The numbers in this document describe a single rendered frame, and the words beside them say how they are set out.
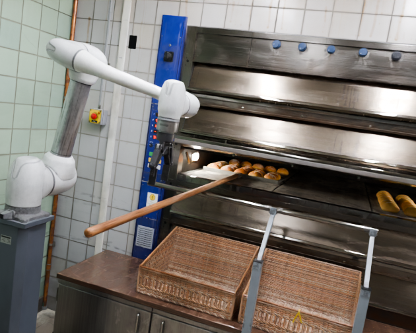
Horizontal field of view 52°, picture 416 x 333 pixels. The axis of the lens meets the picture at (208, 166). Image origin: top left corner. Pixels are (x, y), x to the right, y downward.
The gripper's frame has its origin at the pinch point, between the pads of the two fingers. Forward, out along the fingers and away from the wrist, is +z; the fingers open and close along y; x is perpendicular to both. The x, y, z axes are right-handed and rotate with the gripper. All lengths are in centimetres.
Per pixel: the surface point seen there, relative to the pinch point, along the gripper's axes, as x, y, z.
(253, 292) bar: 45, -27, 47
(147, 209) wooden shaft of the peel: 3.2, 14.6, 9.4
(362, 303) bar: 92, -25, 37
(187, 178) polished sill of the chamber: -15, -90, 14
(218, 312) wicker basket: 29, -38, 68
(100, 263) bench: -53, -64, 73
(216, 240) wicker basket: 12, -85, 46
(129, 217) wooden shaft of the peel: 2.5, 28.8, 9.5
